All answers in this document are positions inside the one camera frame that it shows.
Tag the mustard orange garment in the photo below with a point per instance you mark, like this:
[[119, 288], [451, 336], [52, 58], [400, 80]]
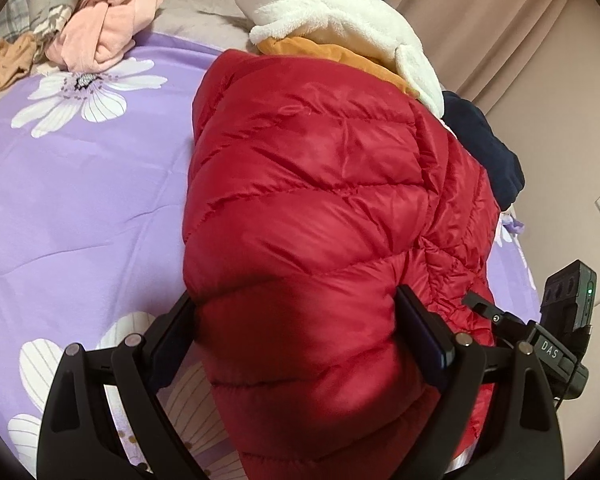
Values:
[[330, 52]]

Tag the grey striped cloth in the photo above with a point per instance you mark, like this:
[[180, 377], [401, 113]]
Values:
[[40, 0]]

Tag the beige curtain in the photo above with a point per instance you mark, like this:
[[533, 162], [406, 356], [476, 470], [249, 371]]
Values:
[[505, 25]]

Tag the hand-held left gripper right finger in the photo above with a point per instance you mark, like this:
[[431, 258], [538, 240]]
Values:
[[425, 345]]

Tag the grey blanket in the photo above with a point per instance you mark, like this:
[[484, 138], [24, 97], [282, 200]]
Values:
[[195, 15]]

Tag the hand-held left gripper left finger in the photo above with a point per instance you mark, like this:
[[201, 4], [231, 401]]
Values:
[[172, 337]]

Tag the white fleece garment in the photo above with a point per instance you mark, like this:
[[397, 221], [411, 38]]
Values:
[[330, 5]]

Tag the purple floral bed sheet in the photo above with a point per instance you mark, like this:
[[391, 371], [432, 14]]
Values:
[[80, 200]]

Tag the navy blue garment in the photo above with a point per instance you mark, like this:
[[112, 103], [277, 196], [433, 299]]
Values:
[[485, 150]]

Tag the pink garment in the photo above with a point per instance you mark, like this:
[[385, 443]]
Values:
[[115, 20]]

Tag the red puffer jacket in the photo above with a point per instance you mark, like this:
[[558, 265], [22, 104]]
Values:
[[305, 185]]

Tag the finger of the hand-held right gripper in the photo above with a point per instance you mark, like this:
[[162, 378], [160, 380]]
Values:
[[500, 322]]

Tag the tan cloth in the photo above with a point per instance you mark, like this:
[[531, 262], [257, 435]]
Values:
[[5, 62]]

